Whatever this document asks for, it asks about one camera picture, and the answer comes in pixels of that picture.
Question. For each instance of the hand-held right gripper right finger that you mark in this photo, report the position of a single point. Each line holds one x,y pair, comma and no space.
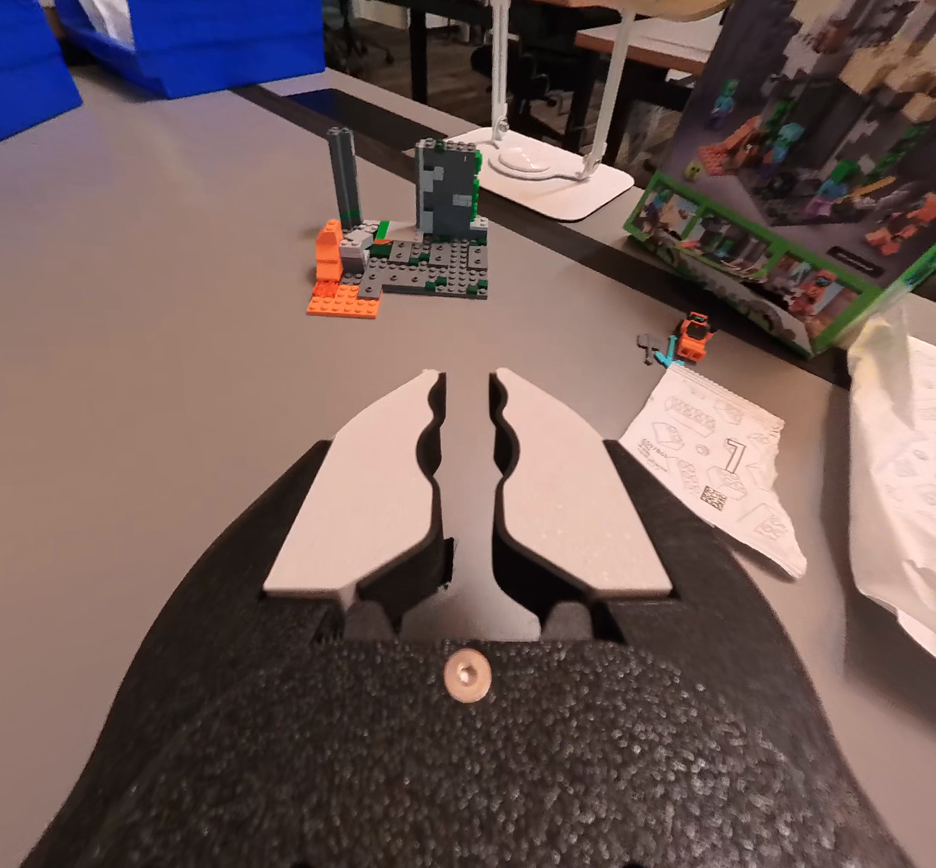
578,510

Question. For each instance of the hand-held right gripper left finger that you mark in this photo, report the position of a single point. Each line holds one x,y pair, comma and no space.
358,510

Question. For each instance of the partly built grey lego model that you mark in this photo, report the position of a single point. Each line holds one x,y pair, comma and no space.
431,261

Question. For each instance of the torn white printed paper bag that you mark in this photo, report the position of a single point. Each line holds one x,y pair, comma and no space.
899,480

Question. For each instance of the blue plastic bin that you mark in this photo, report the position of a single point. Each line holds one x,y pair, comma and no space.
29,64
219,34

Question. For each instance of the small orange lego figure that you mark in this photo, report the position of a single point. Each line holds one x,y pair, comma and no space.
691,341

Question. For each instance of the green lego set box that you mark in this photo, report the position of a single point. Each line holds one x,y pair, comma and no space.
804,151

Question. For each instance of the small torn white paper bag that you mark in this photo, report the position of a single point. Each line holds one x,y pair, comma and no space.
695,444

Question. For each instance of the white stand with wooden board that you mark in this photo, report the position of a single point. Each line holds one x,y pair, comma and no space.
556,181

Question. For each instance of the black office chair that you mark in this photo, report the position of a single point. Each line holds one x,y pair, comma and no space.
519,78

